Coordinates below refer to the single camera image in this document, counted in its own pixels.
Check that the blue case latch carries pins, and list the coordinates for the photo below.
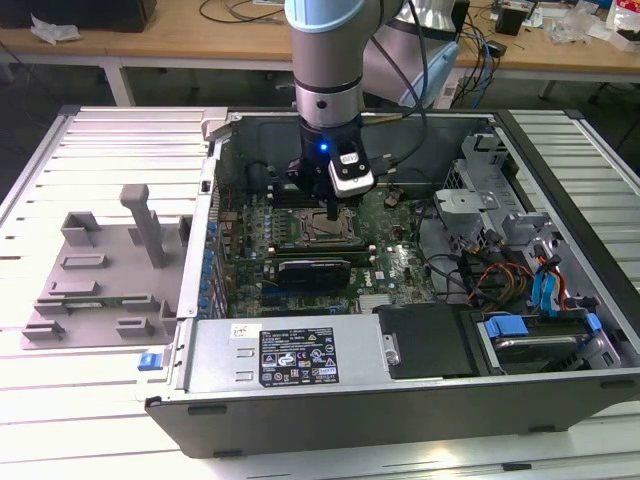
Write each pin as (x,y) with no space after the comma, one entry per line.
(149,362)

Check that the small black device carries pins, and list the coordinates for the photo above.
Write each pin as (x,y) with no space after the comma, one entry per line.
(497,48)

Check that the silver CPU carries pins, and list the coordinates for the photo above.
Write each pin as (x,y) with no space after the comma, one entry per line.
(341,228)

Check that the coin cell battery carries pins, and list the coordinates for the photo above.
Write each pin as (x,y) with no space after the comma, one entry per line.
(392,197)

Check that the grey parts rack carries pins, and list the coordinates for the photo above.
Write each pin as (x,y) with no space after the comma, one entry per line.
(115,280)

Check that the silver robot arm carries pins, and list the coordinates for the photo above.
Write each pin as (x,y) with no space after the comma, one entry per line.
(325,60)

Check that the black open PC case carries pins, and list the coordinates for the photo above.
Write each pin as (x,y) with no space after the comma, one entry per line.
(350,425)

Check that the black graphics card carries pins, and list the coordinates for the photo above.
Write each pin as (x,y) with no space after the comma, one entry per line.
(312,275)

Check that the black cylindrical part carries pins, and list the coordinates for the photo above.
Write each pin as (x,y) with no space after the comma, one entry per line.
(257,175)

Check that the white crumpled plastic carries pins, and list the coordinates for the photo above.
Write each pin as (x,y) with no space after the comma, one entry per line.
(55,31)

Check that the silver metal drive cage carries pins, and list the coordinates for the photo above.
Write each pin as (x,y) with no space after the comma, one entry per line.
(465,200)

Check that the silver hard disk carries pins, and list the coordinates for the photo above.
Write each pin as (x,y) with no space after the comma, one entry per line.
(540,352)

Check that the black plastic shroud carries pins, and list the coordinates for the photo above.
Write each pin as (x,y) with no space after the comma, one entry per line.
(425,345)

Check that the silver power supply unit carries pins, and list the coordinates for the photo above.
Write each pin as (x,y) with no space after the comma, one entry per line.
(220,360)

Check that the wooden desk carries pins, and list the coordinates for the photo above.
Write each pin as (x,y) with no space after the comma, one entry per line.
(200,45)

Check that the large black box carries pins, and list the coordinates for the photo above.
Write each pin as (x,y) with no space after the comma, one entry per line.
(75,12)

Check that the white red bag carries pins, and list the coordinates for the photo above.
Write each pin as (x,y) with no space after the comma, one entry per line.
(622,20)

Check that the blue disk carrier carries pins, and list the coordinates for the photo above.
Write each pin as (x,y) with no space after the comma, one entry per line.
(507,326)

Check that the clear plastic bags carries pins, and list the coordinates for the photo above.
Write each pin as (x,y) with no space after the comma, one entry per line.
(575,22)

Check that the silver chipset heatsink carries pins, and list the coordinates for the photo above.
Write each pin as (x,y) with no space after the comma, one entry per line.
(375,303)

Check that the small black box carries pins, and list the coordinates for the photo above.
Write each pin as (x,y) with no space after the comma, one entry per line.
(510,21)

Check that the black computer tower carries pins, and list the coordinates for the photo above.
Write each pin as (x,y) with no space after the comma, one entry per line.
(462,15)

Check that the CPU socket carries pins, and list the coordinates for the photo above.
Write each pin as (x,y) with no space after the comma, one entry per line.
(327,242)

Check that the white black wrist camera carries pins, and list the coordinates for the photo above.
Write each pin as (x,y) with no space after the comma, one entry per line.
(350,172)

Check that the green motherboard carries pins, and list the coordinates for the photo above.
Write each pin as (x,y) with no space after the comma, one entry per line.
(380,235)

